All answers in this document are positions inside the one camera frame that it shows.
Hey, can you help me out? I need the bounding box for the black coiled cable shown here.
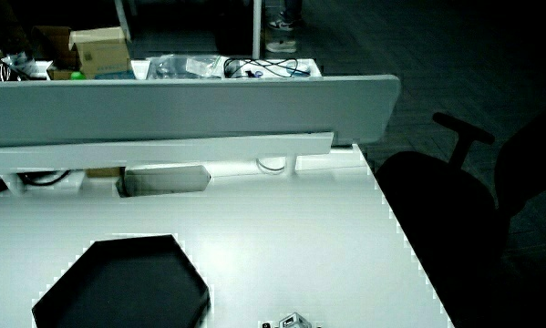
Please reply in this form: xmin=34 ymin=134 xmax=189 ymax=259
xmin=222 ymin=56 xmax=312 ymax=79

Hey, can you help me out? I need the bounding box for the white desk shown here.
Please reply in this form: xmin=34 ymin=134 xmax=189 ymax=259
xmin=0 ymin=144 xmax=456 ymax=328

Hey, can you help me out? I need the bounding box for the grey desk partition screen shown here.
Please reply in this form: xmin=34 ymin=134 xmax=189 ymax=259
xmin=0 ymin=75 xmax=401 ymax=148

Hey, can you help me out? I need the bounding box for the black hexagonal tray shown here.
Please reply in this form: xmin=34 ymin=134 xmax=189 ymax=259
xmin=31 ymin=234 xmax=211 ymax=328

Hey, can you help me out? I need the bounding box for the clear plastic bag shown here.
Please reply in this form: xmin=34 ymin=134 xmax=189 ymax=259
xmin=146 ymin=54 xmax=224 ymax=80

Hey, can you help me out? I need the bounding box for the grey rectangular box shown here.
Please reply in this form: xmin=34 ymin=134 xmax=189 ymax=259
xmin=117 ymin=164 xmax=212 ymax=198

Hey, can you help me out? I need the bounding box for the black office chair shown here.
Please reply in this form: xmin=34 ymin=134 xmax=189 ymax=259
xmin=374 ymin=97 xmax=546 ymax=328

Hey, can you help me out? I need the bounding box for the white vertical pole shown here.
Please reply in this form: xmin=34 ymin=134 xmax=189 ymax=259
xmin=252 ymin=0 xmax=263 ymax=60

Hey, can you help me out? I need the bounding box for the small brown cardboard piece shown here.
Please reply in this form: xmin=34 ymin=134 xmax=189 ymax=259
xmin=85 ymin=167 xmax=121 ymax=179

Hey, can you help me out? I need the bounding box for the light cardboard box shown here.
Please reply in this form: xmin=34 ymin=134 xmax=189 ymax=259
xmin=67 ymin=26 xmax=135 ymax=80

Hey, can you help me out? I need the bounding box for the dark brown cardboard box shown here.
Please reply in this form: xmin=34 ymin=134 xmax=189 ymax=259
xmin=30 ymin=25 xmax=80 ymax=70

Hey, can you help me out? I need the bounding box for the white desk shelf rail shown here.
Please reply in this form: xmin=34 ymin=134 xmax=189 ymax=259
xmin=0 ymin=131 xmax=335 ymax=175

